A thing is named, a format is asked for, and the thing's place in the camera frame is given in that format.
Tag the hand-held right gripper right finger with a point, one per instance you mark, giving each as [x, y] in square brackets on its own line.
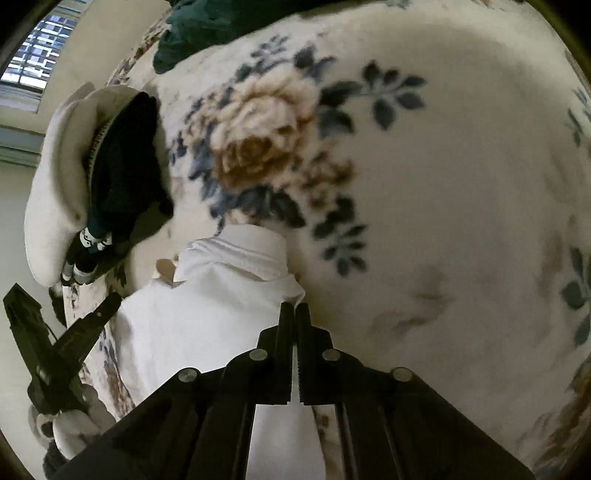
[304, 360]

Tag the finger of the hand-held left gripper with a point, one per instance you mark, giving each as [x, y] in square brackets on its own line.
[87, 330]
[28, 323]

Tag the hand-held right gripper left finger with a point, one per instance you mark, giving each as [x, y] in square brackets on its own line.
[284, 360]

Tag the white shirt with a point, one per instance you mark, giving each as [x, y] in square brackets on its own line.
[207, 318]

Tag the person's left hand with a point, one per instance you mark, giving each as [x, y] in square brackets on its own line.
[69, 429]

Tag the black white striped socks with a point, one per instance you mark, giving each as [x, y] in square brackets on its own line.
[85, 244]

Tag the white pillow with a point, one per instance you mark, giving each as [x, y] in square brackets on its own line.
[55, 184]

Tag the black garment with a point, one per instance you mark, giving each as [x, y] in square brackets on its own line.
[124, 161]

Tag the floral fleece blanket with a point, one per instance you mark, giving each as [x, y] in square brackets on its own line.
[438, 184]

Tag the window with blinds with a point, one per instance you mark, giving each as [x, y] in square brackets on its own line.
[37, 55]

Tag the dark green cloth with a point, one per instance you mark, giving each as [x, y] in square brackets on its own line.
[198, 27]

